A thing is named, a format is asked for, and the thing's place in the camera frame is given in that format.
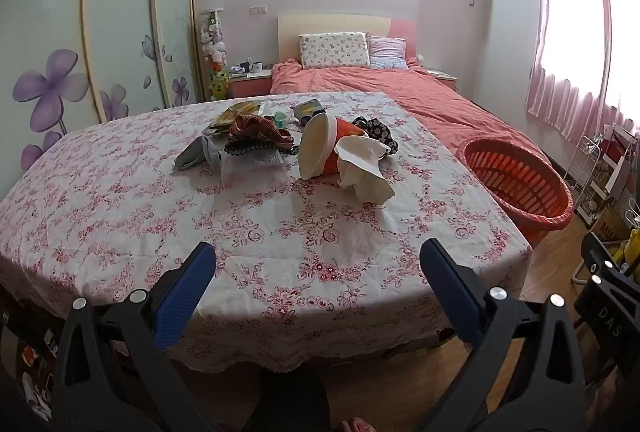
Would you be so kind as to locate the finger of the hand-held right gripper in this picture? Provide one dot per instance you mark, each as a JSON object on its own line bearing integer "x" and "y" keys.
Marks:
{"x": 602, "y": 262}

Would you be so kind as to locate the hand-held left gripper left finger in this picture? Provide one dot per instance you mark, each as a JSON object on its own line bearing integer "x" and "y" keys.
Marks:
{"x": 184, "y": 299}

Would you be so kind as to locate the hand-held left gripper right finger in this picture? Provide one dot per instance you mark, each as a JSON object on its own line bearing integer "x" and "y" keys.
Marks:
{"x": 450, "y": 297}

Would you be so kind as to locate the cardboard box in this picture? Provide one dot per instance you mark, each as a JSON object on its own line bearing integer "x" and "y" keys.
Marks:
{"x": 610, "y": 224}

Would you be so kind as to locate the red plastic laundry basket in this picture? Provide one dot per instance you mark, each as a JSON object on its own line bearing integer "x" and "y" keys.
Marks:
{"x": 520, "y": 204}

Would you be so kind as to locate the pink floral tablecloth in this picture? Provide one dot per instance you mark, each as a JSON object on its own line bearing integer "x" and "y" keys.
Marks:
{"x": 300, "y": 237}

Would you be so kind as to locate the grey cloth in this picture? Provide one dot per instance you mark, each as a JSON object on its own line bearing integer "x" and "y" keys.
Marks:
{"x": 192, "y": 154}

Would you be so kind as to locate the white cloth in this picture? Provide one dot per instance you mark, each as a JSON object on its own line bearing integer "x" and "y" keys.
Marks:
{"x": 367, "y": 177}

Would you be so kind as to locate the person's leg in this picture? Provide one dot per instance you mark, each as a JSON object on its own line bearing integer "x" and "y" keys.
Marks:
{"x": 287, "y": 402}

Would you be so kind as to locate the clear plastic container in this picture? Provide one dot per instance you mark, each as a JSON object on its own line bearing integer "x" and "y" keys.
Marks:
{"x": 250, "y": 162}

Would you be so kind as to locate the person's foot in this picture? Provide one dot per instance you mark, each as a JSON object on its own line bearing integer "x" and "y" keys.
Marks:
{"x": 356, "y": 425}

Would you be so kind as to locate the black floral cloth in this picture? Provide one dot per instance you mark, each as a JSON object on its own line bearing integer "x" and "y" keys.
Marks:
{"x": 377, "y": 129}

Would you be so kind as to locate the brown patterned cloth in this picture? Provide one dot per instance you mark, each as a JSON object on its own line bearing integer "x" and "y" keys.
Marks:
{"x": 255, "y": 129}

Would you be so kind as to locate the red and white paper bucket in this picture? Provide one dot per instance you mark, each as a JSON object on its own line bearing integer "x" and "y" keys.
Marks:
{"x": 327, "y": 147}

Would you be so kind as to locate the yellow snack packet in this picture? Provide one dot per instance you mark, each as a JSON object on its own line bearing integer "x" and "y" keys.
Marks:
{"x": 237, "y": 112}

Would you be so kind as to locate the bed with pink cover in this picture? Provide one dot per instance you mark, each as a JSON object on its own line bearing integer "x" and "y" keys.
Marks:
{"x": 425, "y": 99}

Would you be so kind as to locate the small green wrapper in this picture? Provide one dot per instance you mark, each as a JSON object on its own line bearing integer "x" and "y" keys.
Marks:
{"x": 281, "y": 118}

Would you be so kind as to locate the pink nightstand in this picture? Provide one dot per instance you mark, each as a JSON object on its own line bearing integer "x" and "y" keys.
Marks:
{"x": 250, "y": 86}
{"x": 442, "y": 77}

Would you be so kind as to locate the dark snack packet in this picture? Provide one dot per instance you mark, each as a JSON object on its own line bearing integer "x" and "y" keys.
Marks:
{"x": 307, "y": 109}

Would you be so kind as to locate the pink curtain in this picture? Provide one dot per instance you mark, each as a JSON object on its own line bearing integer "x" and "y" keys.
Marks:
{"x": 575, "y": 37}

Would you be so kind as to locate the white mug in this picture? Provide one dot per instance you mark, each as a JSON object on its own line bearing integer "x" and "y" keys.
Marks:
{"x": 256, "y": 66}

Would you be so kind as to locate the column of plush toys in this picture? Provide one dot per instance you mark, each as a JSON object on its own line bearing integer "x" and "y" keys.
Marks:
{"x": 215, "y": 57}

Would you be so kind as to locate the pink striped pillow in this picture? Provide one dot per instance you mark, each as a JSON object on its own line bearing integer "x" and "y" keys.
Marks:
{"x": 387, "y": 52}

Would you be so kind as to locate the white floral pillow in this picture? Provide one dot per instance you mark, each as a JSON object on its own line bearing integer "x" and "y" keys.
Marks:
{"x": 334, "y": 49}

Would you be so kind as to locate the flower print sliding wardrobe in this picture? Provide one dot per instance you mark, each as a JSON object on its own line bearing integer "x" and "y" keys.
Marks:
{"x": 115, "y": 27}

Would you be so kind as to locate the cream and pink headboard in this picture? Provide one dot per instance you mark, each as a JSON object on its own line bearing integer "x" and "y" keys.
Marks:
{"x": 320, "y": 23}

